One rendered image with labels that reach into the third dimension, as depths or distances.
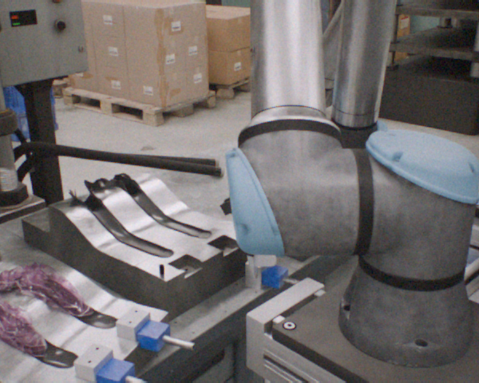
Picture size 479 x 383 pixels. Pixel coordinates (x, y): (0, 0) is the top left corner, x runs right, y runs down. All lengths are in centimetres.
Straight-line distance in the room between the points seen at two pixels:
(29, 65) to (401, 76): 377
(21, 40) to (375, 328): 140
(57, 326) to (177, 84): 421
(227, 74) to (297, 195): 521
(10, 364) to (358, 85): 68
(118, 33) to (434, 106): 264
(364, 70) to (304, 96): 28
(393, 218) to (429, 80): 449
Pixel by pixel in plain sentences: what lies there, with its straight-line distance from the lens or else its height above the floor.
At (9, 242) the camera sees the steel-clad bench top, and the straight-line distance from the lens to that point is 154.
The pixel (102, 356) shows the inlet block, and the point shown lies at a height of 88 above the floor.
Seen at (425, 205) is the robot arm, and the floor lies 122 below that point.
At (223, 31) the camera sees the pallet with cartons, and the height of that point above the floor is 63.
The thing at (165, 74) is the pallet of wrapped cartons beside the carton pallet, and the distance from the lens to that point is 506.
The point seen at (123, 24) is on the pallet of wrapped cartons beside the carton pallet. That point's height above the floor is 78.
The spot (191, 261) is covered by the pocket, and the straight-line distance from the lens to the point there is 120.
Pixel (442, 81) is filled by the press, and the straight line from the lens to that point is 505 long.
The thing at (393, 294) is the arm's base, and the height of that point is 111.
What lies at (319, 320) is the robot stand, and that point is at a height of 104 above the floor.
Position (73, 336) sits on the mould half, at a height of 86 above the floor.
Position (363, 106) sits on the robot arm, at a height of 122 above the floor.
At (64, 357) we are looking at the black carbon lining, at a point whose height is 85.
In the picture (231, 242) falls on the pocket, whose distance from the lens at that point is 126.
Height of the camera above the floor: 147
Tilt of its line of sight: 24 degrees down
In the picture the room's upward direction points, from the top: straight up
